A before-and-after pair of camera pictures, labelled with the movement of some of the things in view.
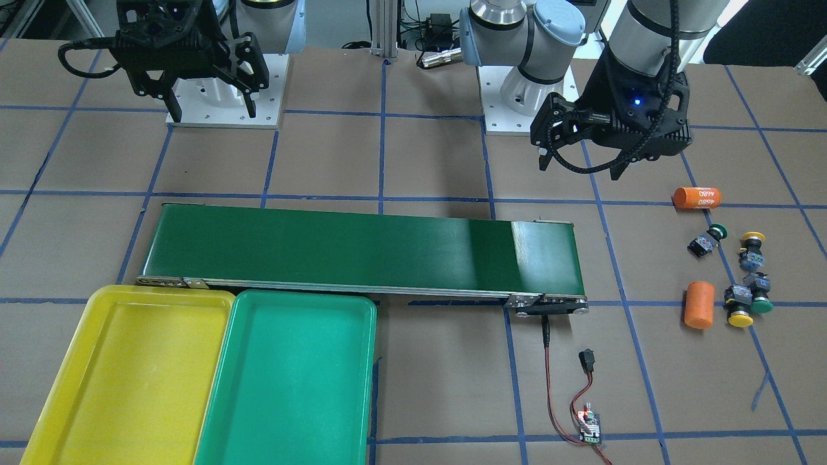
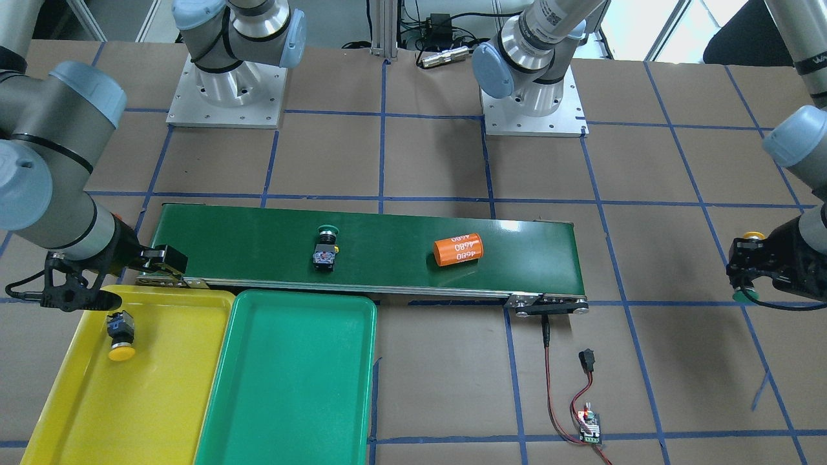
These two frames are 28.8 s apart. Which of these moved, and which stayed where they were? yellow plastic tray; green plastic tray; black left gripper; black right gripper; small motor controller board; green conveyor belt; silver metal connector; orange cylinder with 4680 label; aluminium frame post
Moved: black right gripper; orange cylinder with 4680 label; black left gripper
Stayed: green conveyor belt; small motor controller board; aluminium frame post; yellow plastic tray; green plastic tray; silver metal connector
